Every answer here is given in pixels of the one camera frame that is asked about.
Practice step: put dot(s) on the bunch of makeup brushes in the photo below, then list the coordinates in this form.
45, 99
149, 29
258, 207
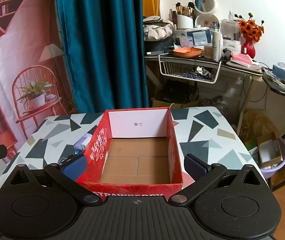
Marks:
184, 8

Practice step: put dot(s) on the pink book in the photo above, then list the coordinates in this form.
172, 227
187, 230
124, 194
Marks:
241, 59

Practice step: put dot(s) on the blue packet box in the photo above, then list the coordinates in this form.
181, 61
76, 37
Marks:
199, 36

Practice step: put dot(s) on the silver foil packet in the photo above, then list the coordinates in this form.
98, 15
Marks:
203, 71

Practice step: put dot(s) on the black hair curler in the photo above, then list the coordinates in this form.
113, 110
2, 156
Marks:
226, 55

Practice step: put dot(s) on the white brush holder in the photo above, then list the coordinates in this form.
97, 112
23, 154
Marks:
184, 22

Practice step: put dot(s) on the grey cosmetic bag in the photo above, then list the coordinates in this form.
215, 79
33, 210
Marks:
157, 30

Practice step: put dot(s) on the cotton swab box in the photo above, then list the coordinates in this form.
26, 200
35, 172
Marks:
208, 51

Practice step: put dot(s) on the red cardboard box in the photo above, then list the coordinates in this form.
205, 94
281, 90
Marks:
132, 160

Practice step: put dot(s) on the brown plastic bag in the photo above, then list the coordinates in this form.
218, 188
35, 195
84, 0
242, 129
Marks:
257, 125

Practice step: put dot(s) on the grey vanity desk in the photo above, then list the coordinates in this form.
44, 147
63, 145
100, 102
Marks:
232, 85

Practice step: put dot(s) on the purple plastic basin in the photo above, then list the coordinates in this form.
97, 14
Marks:
273, 172

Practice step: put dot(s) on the black bag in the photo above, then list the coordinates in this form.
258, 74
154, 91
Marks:
180, 91

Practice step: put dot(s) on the clear container pink contents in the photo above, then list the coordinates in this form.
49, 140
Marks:
186, 41

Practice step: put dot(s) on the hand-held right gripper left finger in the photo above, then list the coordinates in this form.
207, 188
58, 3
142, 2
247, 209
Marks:
75, 167

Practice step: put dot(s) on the black side desk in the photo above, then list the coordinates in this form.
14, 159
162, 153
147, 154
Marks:
282, 90

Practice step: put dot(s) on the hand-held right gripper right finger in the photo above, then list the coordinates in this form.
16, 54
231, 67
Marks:
195, 167

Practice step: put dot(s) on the orange sunflower bouquet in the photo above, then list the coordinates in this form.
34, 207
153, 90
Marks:
251, 28

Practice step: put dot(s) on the round white vanity mirror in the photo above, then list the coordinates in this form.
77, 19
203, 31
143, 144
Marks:
205, 3

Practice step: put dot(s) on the teal curtain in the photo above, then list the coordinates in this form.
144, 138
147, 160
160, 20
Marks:
100, 42

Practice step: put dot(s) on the orange plate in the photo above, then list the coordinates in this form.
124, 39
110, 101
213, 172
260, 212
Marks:
188, 52

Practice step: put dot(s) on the white lotion bottle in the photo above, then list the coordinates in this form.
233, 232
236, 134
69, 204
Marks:
217, 43

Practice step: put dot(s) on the clear cosmetic organizer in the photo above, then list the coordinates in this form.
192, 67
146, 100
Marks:
230, 33

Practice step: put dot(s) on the lavender handheld device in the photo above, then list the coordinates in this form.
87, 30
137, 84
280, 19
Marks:
82, 142

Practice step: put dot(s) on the red vase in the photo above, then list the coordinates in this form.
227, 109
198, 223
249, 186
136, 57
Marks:
248, 49

